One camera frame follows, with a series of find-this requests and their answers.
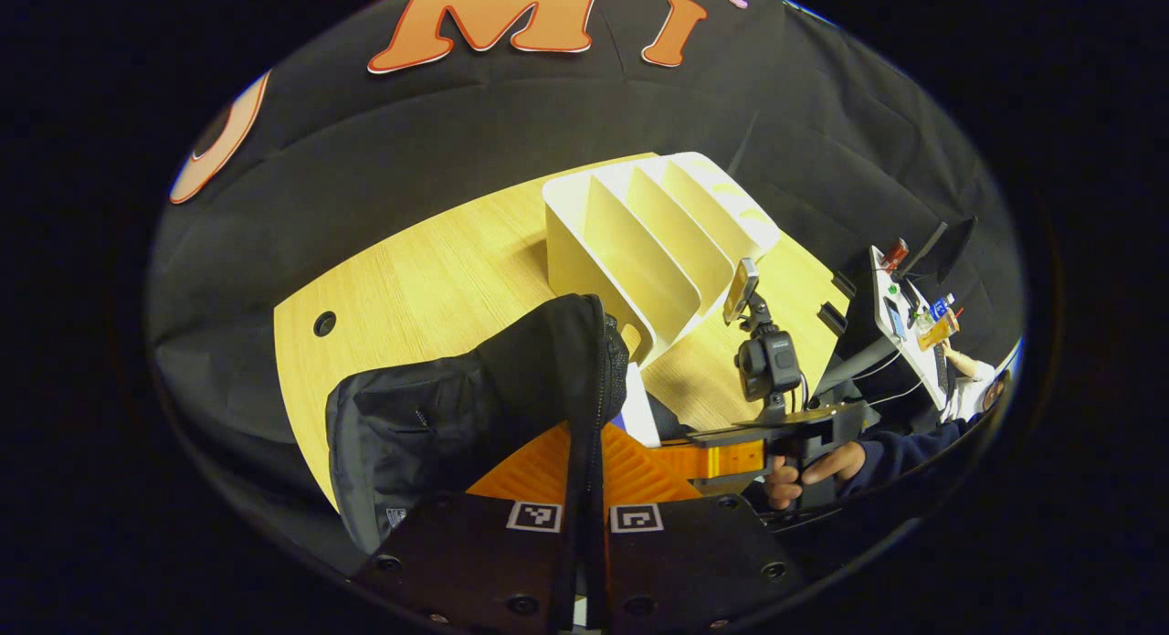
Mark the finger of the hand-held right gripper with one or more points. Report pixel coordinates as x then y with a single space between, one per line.
721 459

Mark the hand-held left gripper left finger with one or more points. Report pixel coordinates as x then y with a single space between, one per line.
466 562

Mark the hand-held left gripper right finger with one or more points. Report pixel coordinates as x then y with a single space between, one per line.
694 562

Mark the blue dark cover book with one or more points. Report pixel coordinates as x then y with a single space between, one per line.
639 420

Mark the black schoolbag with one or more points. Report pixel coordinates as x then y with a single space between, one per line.
457 407

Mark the white bookshelf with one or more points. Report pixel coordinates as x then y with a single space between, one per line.
639 251

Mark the black panel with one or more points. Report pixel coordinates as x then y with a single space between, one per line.
854 343

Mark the cluttered white desk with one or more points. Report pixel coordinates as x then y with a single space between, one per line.
913 333

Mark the black computer monitor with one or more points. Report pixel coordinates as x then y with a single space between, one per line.
945 247

